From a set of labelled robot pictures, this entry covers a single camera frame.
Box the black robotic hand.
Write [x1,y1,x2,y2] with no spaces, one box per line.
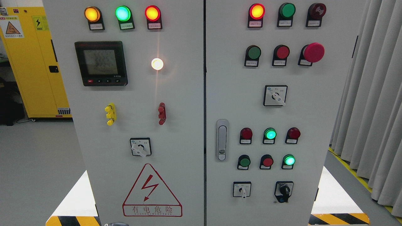
[104,222,129,226]

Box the white rotary light switch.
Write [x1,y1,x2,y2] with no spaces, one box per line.
[130,137,152,157]

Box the yellow indicator light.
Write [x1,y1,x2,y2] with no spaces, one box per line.
[84,6,105,30]

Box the dark green indicator light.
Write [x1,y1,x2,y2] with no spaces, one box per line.
[277,3,296,27]

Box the red electric hazard sticker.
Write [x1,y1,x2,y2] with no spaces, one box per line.
[122,163,182,217]

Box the yellow terminal connector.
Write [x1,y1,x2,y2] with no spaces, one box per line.
[105,103,117,126]

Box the red terminal connector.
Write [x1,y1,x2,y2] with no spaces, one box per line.
[158,102,166,125]

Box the white rotary selector lower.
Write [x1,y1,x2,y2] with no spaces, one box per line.
[232,181,252,198]

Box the white rotary selector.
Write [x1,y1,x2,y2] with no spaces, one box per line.
[263,85,288,107]
[232,181,252,198]

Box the grey electrical control cabinet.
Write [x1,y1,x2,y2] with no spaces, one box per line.
[43,0,368,226]

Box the green push button lower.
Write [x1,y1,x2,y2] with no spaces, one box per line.
[237,154,250,170]

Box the dark red indicator left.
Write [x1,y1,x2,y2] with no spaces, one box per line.
[239,127,253,145]

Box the dark red indicator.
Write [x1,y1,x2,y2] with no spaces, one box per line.
[285,127,301,144]
[239,127,253,145]

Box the black digital power meter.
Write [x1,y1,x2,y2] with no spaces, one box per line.
[74,40,128,86]

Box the red push button lower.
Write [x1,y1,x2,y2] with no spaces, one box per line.
[259,154,274,170]

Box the red push button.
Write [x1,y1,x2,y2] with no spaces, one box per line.
[272,45,290,66]
[259,154,274,170]

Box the small clear lamp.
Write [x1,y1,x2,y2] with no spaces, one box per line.
[151,58,164,71]

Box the lit green indicator middle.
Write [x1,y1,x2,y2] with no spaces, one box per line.
[263,127,277,144]

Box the lit green push button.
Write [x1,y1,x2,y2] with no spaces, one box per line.
[281,154,296,170]

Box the dark red indicator right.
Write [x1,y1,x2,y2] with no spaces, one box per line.
[285,127,301,144]

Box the white rotary selector upper right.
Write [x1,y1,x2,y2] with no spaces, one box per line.
[263,85,288,107]

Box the green indicator light top left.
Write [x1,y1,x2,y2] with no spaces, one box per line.
[115,5,135,30]

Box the yellow safety storage cabinet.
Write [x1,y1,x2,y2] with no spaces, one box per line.
[1,7,72,119]

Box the red indicator light top left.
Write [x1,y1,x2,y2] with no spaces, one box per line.
[145,5,163,30]

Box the white platform base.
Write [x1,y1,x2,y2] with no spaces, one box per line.
[46,168,370,226]

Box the green push button upper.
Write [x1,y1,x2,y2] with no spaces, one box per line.
[244,45,261,67]

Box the red push button upper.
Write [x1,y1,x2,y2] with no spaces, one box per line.
[272,45,290,66]

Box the red indicator light right door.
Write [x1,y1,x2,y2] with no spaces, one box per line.
[247,3,265,28]

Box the red emergency stop button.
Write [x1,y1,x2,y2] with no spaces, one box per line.
[298,42,325,66]

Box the grey curtain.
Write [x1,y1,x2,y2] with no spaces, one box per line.
[331,0,402,217]

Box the dark red buzzer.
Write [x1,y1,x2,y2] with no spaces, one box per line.
[306,3,327,27]

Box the silver door handle lock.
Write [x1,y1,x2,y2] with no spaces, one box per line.
[216,120,229,161]

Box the black knob selector switch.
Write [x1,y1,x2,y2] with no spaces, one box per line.
[274,181,294,203]

